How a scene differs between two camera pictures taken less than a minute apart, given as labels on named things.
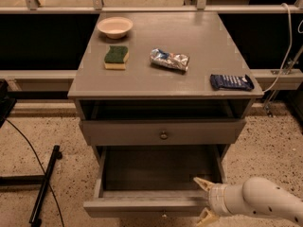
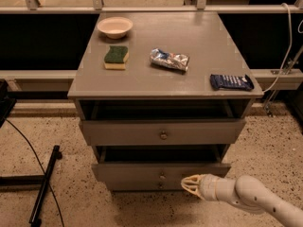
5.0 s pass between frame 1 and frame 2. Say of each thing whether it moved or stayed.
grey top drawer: stayed
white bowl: stayed
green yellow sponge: stayed
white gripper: moved
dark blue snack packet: stayed
